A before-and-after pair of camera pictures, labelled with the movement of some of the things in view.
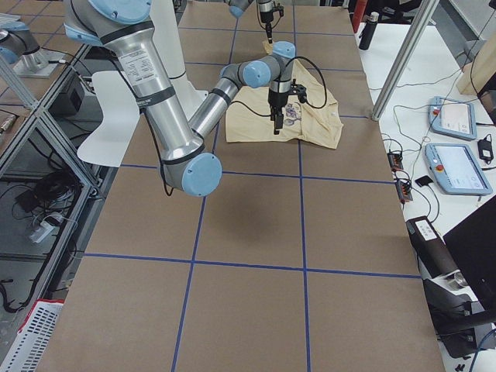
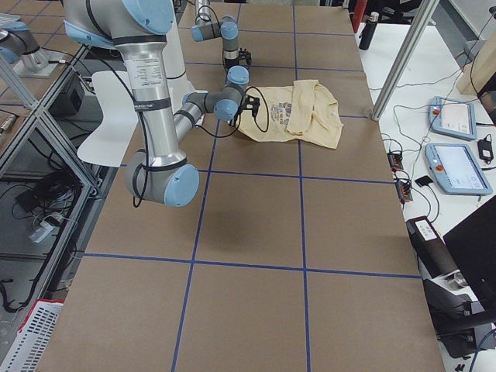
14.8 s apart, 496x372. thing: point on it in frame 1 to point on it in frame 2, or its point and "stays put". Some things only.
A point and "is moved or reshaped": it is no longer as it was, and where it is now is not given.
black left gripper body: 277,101 to 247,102
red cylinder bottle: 359,9 stays put
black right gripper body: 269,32 to 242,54
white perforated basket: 27,352 stays put
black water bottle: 368,32 stays put
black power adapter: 485,149 stays put
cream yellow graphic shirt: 316,119 is moved or reshaped
